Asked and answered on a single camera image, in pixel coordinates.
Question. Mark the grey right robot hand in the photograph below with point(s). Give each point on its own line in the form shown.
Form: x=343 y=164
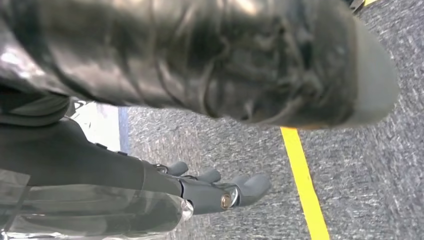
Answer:
x=198 y=49

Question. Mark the yellow floor tape square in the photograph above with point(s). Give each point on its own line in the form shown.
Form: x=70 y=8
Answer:
x=304 y=185

